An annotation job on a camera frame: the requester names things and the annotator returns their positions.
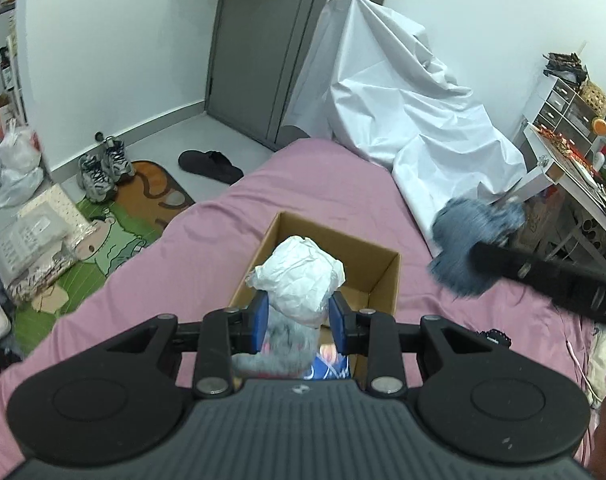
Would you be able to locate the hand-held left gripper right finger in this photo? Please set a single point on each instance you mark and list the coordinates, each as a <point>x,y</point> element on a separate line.
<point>338,322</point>

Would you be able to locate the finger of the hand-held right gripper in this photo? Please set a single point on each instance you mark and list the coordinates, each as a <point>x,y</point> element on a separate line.
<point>513,269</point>

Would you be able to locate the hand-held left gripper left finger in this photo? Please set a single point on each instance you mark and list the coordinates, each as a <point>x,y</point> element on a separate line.
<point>261,321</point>

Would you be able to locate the blue white tissue pack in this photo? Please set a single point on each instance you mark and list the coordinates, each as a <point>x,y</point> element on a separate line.
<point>330,366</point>

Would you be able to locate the white cloth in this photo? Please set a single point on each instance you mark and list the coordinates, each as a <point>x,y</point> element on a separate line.
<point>298,277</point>

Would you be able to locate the blue knitted cloth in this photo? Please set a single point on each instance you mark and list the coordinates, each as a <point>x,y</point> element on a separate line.
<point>463,240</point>

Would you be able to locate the brown cardboard box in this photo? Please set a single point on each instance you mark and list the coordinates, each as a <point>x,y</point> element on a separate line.
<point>378,280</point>

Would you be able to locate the small black item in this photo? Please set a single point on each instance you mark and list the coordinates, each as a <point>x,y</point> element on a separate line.
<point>493,338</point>

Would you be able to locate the white desk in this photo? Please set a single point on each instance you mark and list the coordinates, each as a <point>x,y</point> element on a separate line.
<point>583,195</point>

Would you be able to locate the pink bed sheet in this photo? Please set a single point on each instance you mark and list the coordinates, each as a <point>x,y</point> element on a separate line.
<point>193,245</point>

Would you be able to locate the white bottle red cap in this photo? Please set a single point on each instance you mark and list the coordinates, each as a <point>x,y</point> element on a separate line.
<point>599,160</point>

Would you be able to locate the cartoon floor mat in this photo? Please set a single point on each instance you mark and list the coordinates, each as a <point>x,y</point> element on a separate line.
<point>128,240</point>

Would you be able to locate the black slipper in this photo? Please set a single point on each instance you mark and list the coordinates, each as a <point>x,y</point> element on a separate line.
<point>210,166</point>

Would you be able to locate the orange round toy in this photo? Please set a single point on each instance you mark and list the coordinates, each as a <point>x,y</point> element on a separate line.
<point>600,126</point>

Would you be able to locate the grey drawer organizer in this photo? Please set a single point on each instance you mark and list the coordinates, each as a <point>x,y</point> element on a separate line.
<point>558,102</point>

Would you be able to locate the wicker basket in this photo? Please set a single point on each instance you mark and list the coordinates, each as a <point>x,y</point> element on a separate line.
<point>597,97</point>

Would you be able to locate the white cover sheet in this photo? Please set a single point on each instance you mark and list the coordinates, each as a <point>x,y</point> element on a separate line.
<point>398,105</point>

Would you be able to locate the grey sneaker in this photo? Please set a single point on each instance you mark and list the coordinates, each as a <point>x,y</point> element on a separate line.
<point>95,180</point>
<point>119,160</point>

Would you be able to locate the pile of packaged goods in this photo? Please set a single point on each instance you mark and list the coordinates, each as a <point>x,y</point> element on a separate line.
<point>33,240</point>

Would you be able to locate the grey door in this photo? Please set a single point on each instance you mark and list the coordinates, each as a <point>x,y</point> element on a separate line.
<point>263,45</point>

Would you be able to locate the white plastic bag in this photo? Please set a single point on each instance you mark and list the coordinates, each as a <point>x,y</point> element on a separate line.
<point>19,165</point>

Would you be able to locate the orange carton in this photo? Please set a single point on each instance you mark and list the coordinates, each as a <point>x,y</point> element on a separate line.
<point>0,115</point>

